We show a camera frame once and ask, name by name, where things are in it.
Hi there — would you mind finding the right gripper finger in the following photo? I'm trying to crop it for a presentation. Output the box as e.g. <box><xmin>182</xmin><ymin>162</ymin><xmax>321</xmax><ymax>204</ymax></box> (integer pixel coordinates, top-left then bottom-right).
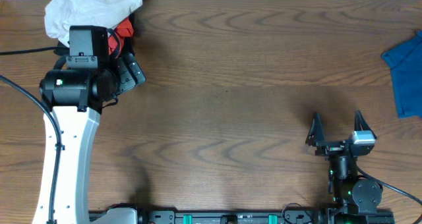
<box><xmin>354</xmin><ymin>110</ymin><xmax>377</xmax><ymax>139</ymax></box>
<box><xmin>305</xmin><ymin>113</ymin><xmax>324</xmax><ymax>147</ymax></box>

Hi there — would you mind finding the beige t-shirt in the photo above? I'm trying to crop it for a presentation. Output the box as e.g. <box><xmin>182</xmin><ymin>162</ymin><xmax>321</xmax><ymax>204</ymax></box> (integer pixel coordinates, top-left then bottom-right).
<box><xmin>44</xmin><ymin>0</ymin><xmax>142</xmax><ymax>46</ymax></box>

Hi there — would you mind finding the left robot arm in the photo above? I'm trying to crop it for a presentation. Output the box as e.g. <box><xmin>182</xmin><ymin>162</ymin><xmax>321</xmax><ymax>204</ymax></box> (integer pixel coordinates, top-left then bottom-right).
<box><xmin>33</xmin><ymin>53</ymin><xmax>146</xmax><ymax>223</ymax></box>

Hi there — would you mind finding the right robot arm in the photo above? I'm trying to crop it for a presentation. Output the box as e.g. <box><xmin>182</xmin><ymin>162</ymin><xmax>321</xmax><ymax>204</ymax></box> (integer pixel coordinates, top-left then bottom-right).
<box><xmin>305</xmin><ymin>111</ymin><xmax>382</xmax><ymax>223</ymax></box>

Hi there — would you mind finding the red printed t-shirt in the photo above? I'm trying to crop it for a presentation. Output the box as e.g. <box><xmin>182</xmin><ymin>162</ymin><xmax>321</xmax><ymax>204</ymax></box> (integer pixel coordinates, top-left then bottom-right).
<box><xmin>107</xmin><ymin>15</ymin><xmax>134</xmax><ymax>59</ymax></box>

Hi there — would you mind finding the black folded garment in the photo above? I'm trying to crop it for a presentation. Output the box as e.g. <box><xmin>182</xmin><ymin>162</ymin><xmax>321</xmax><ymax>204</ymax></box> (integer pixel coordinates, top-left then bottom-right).
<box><xmin>53</xmin><ymin>13</ymin><xmax>135</xmax><ymax>69</ymax></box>

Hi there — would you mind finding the blue t-shirt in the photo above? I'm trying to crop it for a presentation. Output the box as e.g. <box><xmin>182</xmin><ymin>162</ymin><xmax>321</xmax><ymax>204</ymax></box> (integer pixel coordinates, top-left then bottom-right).
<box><xmin>381</xmin><ymin>31</ymin><xmax>421</xmax><ymax>119</ymax></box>

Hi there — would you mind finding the left black cable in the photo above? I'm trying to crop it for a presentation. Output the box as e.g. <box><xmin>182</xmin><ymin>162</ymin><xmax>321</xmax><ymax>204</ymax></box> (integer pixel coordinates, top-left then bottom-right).
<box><xmin>0</xmin><ymin>45</ymin><xmax>67</xmax><ymax>224</ymax></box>

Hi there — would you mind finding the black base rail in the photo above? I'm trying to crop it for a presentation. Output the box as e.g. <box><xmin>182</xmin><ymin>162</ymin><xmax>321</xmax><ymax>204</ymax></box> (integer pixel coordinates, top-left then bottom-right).
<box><xmin>88</xmin><ymin>203</ymin><xmax>395</xmax><ymax>224</ymax></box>

